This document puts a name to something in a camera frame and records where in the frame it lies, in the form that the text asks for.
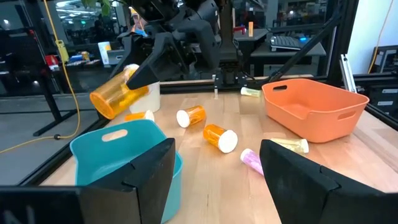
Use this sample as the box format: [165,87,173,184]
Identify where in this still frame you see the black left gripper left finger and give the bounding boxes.
[79,138,177,224]

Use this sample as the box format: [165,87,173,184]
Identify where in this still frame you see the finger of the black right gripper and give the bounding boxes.
[109,33,150,79]
[125,32,188,91]

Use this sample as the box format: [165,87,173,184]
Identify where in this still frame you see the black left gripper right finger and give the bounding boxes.
[259,139,398,224]

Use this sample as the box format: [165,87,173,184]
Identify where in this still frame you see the yellow clear pill bottle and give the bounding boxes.
[269,137,310,155]

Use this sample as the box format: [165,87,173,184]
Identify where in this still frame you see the large orange pill bottle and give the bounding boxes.
[89,63,150,121]

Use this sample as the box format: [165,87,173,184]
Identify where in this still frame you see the small orange pill bottle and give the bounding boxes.
[175,105,207,129]
[203,123,239,154]
[124,110,155,123]

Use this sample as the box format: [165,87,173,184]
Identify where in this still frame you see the teal plastic bin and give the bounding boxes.
[69,119,184,224]

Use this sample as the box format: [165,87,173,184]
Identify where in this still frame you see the pink pill bottle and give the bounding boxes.
[239,147,265,177]

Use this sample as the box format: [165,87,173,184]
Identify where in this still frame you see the pale green pill bottle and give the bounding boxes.
[240,86,262,98]

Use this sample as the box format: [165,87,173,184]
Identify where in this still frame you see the orange plastic bin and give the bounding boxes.
[261,78,371,144]

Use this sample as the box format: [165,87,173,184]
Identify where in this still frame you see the white round cup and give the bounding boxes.
[128,81,161,114]

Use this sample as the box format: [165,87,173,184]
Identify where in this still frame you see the green leafy plant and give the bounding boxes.
[80,0,127,17]

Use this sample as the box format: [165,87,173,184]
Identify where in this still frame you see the yellow hanging tag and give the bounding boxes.
[55,39,70,63]

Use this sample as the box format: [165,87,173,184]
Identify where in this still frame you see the black computer keyboard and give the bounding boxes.
[269,35,303,52]

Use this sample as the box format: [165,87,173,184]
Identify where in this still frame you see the dark office desk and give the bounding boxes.
[233,28,327,77]

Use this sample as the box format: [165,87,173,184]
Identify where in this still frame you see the black floor stand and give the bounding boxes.
[24,0,79,138]

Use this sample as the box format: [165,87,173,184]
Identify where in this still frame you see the yellow hanging cable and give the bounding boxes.
[0,0,81,155]
[367,0,395,75]

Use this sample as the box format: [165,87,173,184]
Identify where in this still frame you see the black diagonal frame strut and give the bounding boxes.
[266,15,343,83]

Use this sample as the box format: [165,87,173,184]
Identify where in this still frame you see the silver metal bracket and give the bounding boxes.
[338,54,358,94]

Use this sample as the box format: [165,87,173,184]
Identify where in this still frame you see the black upright frame post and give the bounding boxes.
[326,0,359,85]

